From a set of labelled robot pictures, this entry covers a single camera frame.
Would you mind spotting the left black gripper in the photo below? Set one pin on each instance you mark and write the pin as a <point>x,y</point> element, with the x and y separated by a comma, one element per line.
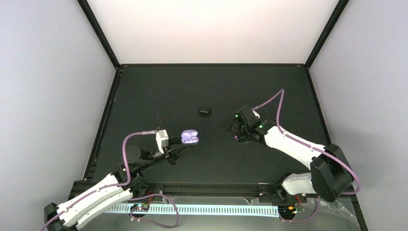
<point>169,152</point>

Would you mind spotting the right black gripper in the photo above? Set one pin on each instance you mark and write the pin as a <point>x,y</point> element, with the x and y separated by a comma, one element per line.
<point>234,127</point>

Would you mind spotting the lilac earbud charging case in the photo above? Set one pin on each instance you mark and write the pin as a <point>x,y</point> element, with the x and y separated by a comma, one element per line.
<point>189,137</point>

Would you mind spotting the black earbud holder insert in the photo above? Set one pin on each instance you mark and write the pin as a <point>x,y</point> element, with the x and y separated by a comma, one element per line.
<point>203,110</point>

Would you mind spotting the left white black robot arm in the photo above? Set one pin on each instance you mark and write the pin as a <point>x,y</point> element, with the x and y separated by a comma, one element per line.
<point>126,183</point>

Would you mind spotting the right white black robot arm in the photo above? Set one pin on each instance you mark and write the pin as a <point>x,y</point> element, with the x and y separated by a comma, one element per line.
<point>328,174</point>

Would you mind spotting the left electronics board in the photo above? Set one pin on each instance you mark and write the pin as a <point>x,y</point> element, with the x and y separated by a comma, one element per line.
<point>140,208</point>

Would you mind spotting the electronics board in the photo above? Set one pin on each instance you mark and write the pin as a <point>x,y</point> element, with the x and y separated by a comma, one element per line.
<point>290,210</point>
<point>140,208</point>

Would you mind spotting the right electronics board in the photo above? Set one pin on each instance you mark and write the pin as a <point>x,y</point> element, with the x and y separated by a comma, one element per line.
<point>290,210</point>

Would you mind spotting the clear plastic sheet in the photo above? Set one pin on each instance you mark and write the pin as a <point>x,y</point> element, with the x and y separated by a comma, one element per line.
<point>322,216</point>

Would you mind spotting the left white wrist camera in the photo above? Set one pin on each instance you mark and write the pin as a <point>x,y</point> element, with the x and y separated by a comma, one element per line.
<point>162,140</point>

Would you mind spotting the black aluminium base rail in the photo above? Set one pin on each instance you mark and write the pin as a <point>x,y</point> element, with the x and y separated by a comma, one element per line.
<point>215,190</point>

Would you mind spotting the white slotted cable duct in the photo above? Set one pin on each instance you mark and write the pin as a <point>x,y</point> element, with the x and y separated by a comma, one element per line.
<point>210,210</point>

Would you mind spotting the left black frame post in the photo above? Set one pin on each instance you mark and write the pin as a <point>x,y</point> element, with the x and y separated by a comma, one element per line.
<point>89,14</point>

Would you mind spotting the black frame post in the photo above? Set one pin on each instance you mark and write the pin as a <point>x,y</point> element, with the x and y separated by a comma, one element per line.
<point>89,14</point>
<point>329,26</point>

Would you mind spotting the right black frame post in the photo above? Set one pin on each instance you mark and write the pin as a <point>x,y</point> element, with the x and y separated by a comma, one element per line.
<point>329,26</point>

